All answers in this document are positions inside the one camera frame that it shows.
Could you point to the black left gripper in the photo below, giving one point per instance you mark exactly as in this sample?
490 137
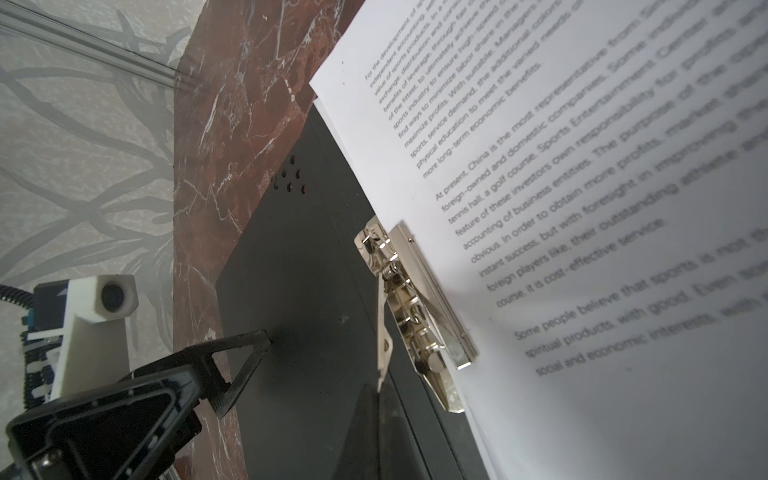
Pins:
102 426

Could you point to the black file folder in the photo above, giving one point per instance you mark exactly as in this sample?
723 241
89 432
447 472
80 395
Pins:
314 408

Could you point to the silver folder clip mechanism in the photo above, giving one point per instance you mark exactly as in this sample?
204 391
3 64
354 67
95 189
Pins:
431 332

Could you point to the printed paper stack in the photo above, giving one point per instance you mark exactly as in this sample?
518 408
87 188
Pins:
587 180

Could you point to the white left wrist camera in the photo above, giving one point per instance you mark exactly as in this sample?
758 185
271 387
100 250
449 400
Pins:
81 325

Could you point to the aluminium frame rails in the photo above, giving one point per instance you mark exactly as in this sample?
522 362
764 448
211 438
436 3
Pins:
40 27

